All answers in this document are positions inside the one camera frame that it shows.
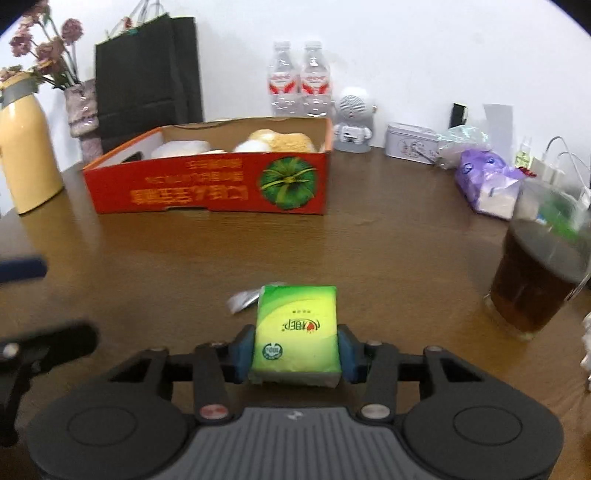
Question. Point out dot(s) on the red cardboard box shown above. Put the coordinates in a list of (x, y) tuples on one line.
[(207, 184)]

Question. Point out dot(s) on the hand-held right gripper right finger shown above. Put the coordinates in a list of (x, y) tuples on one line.
[(348, 355)]

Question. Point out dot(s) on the white round speaker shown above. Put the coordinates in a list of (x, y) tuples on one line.
[(354, 117)]

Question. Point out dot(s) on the silver metal tin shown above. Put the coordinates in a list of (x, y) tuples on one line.
[(411, 143)]

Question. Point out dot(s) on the black paper bag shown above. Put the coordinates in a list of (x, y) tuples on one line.
[(147, 78)]

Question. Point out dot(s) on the crumpled clear plastic bag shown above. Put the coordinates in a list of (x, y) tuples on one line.
[(461, 141)]

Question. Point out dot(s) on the yellow item inside box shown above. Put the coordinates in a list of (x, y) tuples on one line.
[(293, 141)]

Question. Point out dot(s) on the dried pink flowers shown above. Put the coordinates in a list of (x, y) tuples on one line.
[(48, 46)]

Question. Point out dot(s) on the purple tissue pack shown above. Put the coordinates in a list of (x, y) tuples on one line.
[(485, 184)]

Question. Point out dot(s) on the glass of dark tea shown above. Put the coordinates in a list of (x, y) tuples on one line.
[(531, 277)]

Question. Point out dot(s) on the small green box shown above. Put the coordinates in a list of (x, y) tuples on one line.
[(561, 221)]

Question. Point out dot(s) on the green tissue packet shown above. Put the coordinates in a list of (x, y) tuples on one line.
[(295, 332)]

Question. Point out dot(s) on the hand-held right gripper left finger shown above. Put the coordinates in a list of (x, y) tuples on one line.
[(242, 355)]

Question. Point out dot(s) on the yellow thermos jug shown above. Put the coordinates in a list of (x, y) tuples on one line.
[(27, 152)]

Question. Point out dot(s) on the purple textured vase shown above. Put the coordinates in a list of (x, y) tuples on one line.
[(83, 110)]

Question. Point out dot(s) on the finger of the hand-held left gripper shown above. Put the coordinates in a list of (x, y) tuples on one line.
[(23, 270), (55, 339)]

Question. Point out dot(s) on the clear water bottle red label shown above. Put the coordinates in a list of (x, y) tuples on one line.
[(282, 78), (316, 78)]

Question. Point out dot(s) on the small silver wrapper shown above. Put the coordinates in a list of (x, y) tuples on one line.
[(242, 301)]

